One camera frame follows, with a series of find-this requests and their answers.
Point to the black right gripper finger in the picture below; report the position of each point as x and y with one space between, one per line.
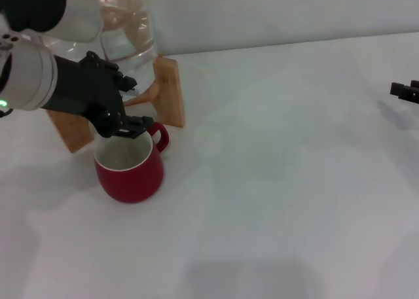
415 84
406 94

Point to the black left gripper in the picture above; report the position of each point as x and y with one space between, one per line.
85 89

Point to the red cup with white inside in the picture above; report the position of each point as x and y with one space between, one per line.
131 181

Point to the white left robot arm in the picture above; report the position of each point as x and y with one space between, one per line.
26 76

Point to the wooden dispenser stand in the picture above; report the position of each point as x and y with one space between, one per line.
170 89

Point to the clear glass water dispenser jar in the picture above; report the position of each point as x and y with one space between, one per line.
131 34

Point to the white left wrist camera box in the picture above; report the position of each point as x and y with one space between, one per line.
75 14

